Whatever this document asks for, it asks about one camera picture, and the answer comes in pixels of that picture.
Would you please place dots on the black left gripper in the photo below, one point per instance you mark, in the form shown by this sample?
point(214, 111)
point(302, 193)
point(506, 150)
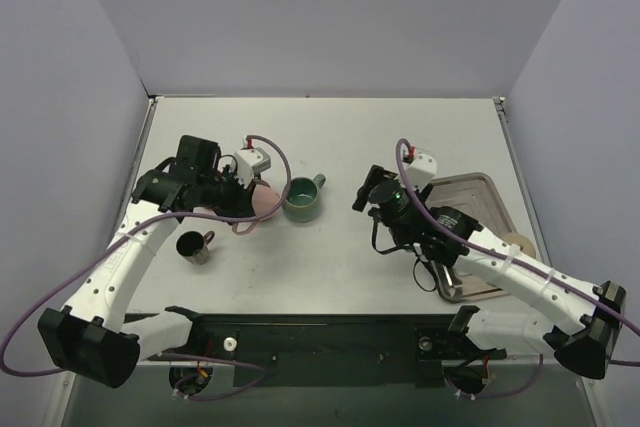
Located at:
point(240, 195)

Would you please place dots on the aluminium frame rail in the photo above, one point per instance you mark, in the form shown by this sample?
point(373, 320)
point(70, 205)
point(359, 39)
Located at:
point(440, 337)

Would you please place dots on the beige wooden mug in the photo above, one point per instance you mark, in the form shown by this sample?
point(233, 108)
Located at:
point(525, 245)

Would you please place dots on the teal green mug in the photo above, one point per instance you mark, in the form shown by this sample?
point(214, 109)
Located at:
point(303, 202)

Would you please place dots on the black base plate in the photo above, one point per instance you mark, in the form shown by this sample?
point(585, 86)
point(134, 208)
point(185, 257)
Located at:
point(322, 369)

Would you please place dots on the brown ribbed mug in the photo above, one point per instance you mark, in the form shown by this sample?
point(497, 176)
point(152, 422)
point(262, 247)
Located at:
point(193, 246)

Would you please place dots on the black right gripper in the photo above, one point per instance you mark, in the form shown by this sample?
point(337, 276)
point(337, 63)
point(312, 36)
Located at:
point(368, 187)

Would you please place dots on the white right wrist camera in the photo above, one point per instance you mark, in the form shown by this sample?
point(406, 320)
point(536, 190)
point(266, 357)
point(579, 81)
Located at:
point(420, 168)

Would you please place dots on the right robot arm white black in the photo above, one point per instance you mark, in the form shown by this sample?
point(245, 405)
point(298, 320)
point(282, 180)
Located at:
point(575, 321)

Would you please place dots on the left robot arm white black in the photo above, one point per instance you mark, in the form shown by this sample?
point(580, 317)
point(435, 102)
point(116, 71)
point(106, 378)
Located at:
point(89, 335)

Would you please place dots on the pink mug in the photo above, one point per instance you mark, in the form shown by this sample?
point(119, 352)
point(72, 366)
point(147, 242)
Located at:
point(264, 201)

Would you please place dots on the metal tray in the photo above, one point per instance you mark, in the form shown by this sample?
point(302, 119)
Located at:
point(476, 195)

